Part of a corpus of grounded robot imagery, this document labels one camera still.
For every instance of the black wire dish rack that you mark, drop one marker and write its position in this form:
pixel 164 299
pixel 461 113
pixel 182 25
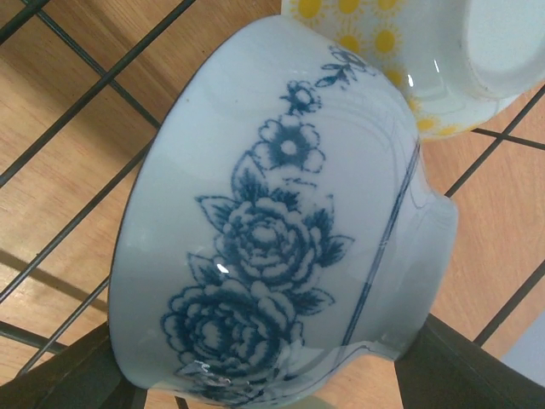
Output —
pixel 493 292

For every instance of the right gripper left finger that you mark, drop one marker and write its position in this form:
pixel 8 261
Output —
pixel 85 375

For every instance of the teal yellow sun bowl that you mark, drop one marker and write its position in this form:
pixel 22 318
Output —
pixel 457 63

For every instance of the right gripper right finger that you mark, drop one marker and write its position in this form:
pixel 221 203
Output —
pixel 443 369

